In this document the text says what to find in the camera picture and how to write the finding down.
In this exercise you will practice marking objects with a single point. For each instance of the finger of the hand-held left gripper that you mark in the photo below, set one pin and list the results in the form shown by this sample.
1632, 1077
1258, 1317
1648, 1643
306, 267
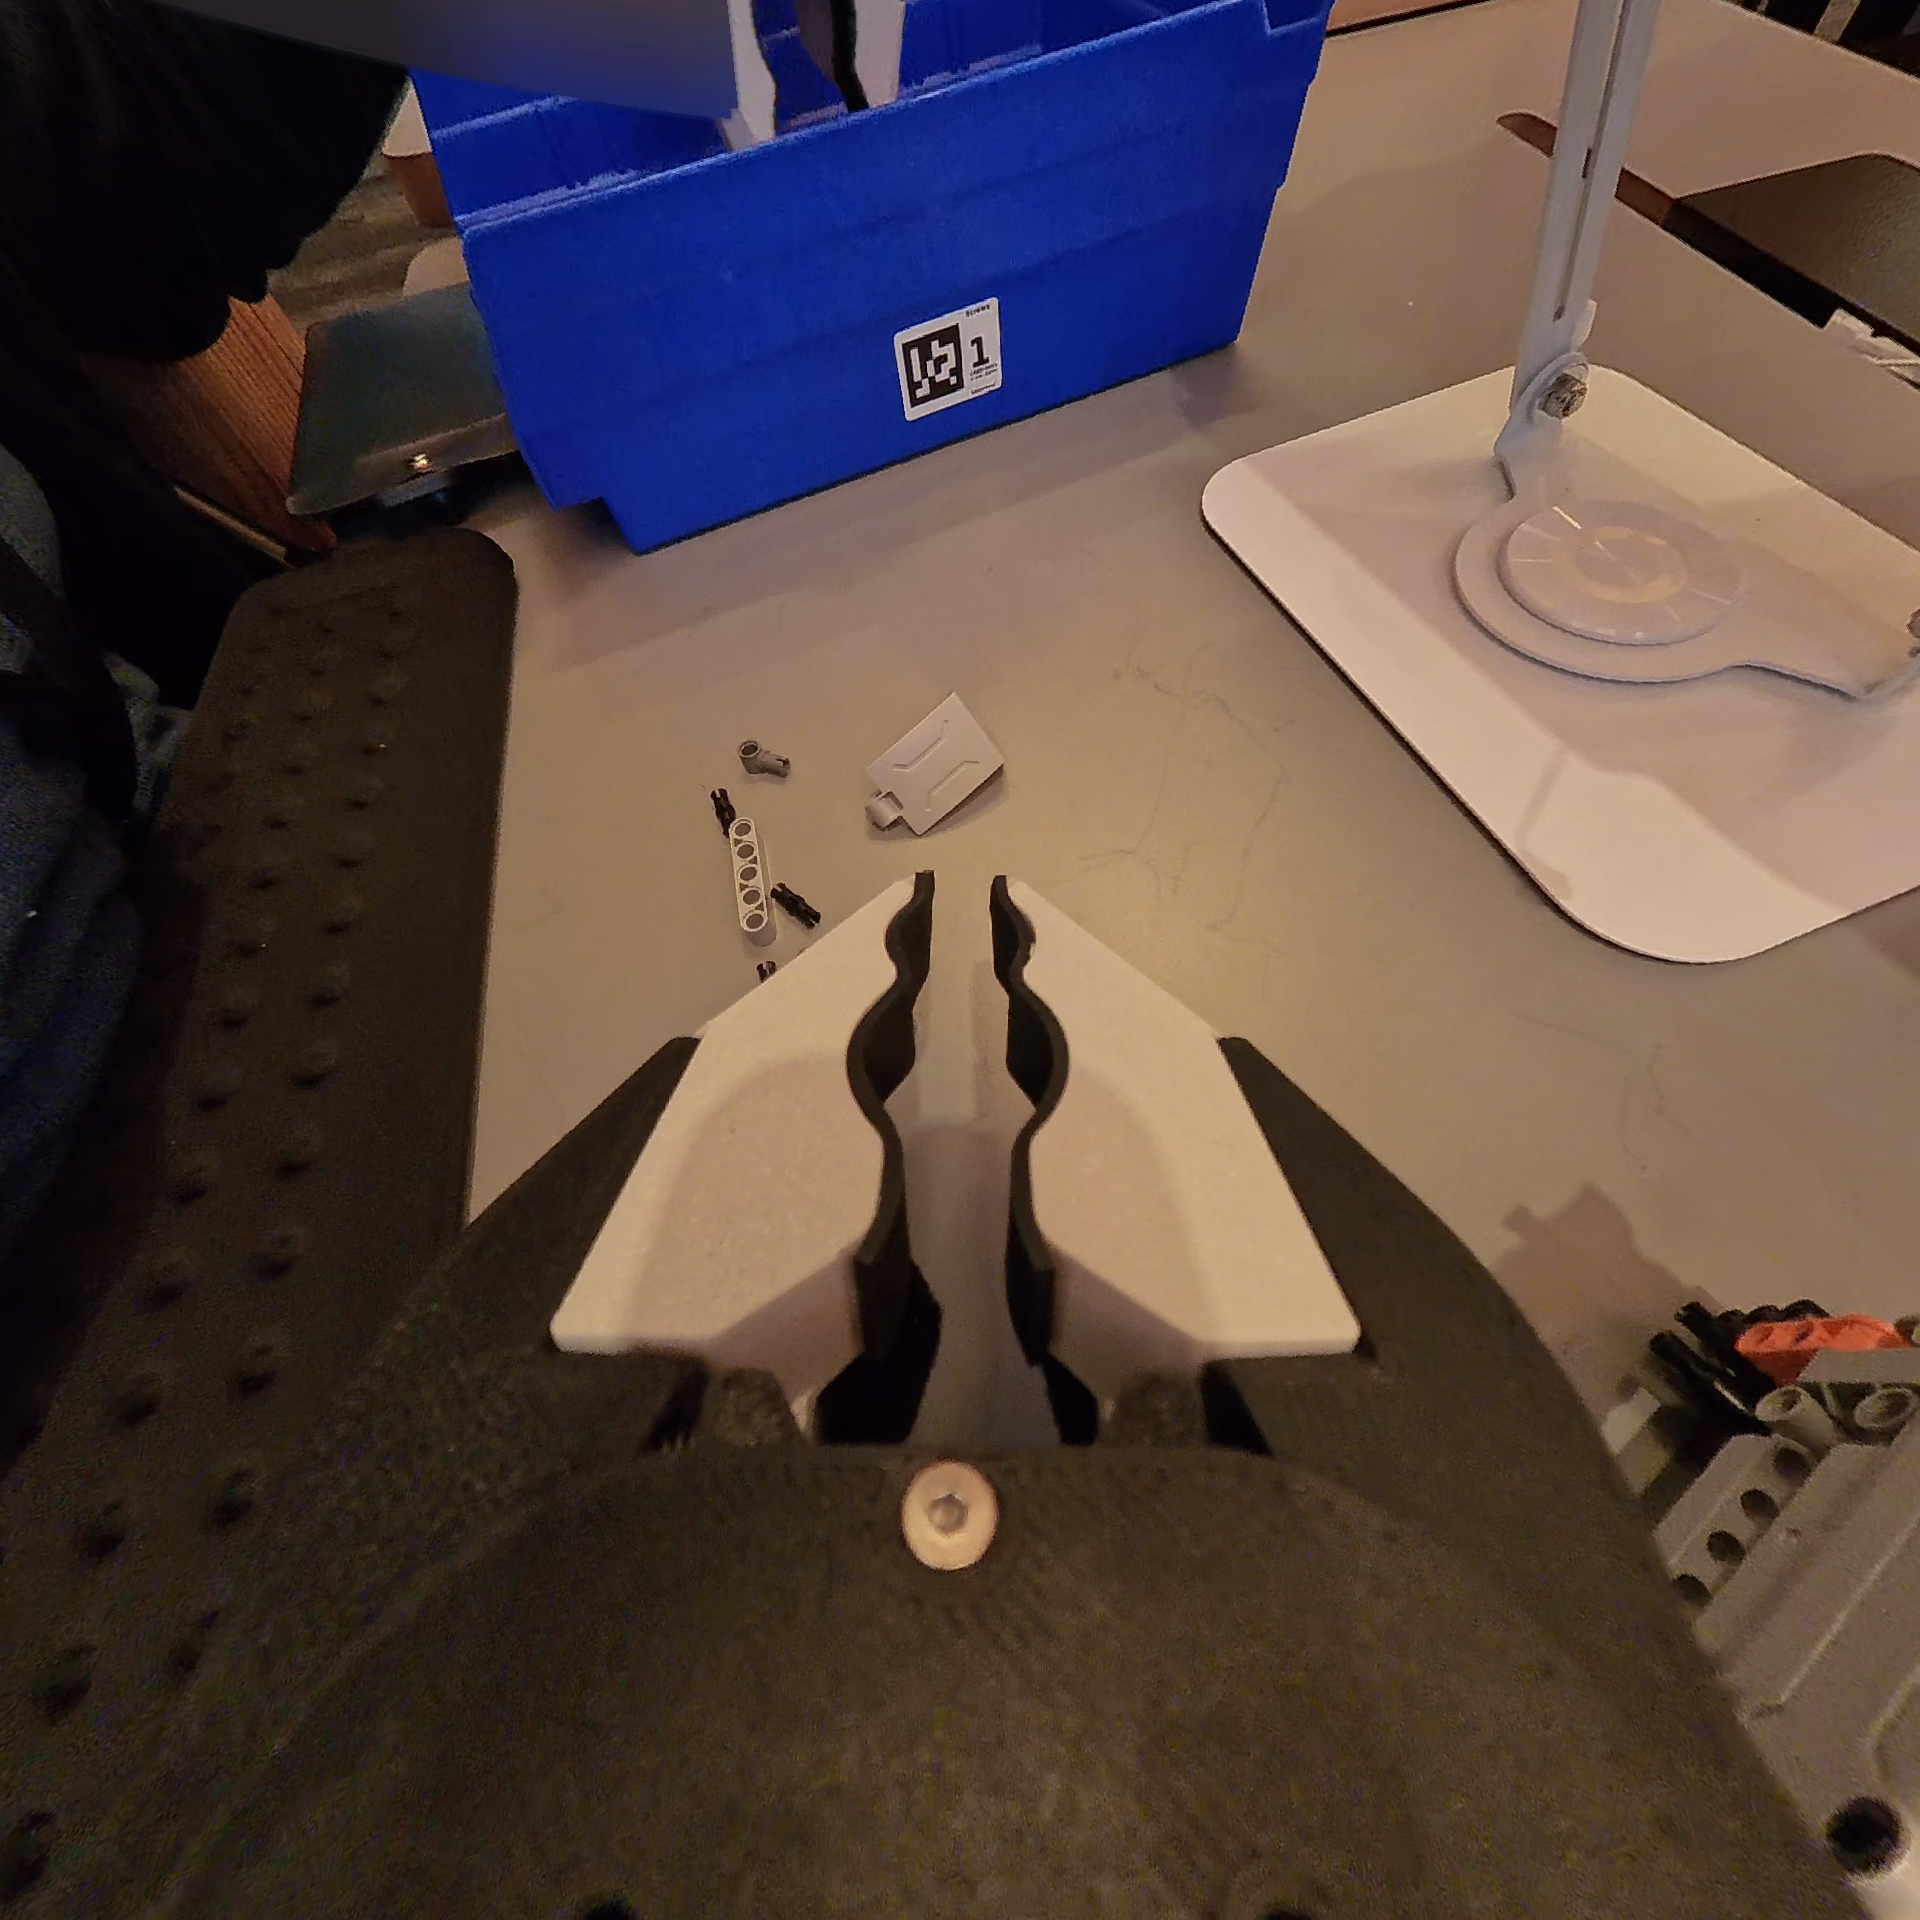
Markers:
879, 44
748, 82

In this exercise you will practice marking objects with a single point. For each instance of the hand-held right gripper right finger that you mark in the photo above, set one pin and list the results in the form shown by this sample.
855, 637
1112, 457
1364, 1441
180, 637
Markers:
1184, 1184

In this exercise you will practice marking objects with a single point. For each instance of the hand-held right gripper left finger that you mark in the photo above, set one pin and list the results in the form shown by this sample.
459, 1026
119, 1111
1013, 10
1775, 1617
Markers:
720, 1184

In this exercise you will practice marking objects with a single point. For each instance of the blue plastic bin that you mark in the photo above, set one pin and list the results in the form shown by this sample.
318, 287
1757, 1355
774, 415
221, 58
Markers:
827, 284

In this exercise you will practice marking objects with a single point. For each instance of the grey toy beam with holes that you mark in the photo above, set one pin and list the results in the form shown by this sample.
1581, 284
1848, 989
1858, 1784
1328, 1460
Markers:
751, 883

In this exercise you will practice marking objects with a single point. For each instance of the white printed tag label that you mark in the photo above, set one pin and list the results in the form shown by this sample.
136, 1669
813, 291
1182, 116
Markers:
980, 356

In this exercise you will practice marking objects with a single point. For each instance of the grey toy connector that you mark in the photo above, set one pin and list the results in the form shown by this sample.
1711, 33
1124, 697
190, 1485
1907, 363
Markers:
758, 754

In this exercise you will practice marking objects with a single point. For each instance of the grey curved toy panel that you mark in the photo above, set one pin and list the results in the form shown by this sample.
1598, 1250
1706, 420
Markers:
942, 761

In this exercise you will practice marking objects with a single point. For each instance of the metal plate with caster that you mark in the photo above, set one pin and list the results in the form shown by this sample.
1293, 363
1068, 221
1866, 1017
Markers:
390, 405

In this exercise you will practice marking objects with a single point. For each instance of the black dimpled pad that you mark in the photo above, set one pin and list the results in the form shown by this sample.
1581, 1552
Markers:
284, 931

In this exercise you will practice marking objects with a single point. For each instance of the white desk stand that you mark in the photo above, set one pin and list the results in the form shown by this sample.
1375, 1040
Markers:
1575, 751

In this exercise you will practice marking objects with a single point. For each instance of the ribbed wooden cabinet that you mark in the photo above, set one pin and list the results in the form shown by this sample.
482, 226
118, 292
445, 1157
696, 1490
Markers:
242, 420

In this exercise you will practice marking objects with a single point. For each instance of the grey toy building model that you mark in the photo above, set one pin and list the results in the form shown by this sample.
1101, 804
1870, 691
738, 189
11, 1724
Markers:
1816, 1576

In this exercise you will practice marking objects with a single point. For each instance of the dark flat panel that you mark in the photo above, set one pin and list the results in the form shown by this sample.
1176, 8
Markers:
1830, 225

